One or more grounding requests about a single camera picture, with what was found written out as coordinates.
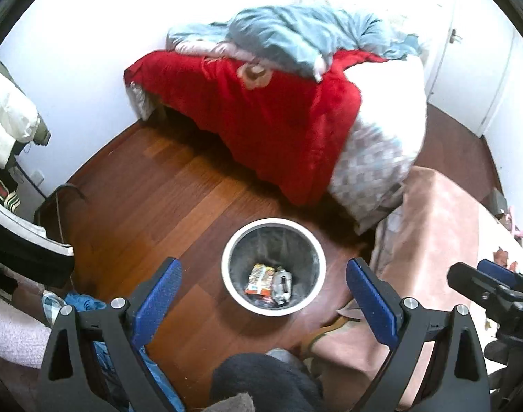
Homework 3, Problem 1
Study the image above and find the silver crumpled wrapper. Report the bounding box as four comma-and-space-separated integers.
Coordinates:
272, 267, 293, 305

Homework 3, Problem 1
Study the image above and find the blue cloth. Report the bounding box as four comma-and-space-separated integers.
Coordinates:
64, 291, 174, 412

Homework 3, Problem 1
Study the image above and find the white round trash bin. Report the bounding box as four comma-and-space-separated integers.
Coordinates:
221, 218, 327, 316

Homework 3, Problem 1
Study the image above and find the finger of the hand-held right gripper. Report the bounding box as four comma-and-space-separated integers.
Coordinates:
477, 259, 523, 297
447, 262, 513, 312

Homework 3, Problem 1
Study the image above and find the striped dark garment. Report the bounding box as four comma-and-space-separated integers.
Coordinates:
0, 165, 21, 214

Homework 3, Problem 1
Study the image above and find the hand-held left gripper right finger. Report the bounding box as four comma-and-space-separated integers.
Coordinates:
346, 257, 490, 412

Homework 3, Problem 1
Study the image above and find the orange snack wrapper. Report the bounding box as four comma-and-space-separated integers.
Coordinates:
244, 264, 276, 297

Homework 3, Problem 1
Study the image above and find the pink tablecloth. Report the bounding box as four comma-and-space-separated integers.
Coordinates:
302, 165, 523, 412

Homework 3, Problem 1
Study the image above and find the pink fluffy towel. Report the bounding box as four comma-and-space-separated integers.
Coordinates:
0, 295, 53, 369

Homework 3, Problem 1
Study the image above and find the black fuzzy cloth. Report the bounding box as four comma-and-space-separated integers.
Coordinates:
210, 352, 325, 412

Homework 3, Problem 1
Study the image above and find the red blanket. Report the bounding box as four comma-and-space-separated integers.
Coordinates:
124, 49, 391, 207

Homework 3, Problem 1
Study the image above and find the blue duvet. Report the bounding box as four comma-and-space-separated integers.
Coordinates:
167, 5, 420, 82

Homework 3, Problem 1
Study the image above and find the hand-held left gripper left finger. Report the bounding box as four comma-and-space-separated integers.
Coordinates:
38, 257, 185, 412

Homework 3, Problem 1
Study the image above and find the bed with checkered sheet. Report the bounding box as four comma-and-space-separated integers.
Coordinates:
128, 0, 430, 237

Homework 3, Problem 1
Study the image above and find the white door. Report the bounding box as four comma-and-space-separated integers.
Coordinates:
425, 0, 516, 138

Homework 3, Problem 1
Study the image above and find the white padded jacket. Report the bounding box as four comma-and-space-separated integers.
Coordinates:
0, 64, 42, 169

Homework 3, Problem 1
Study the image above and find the pink pillow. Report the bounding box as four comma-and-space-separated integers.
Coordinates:
173, 38, 264, 64

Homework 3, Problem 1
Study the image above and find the checkered small cloth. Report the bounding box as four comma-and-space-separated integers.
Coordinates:
42, 290, 65, 328

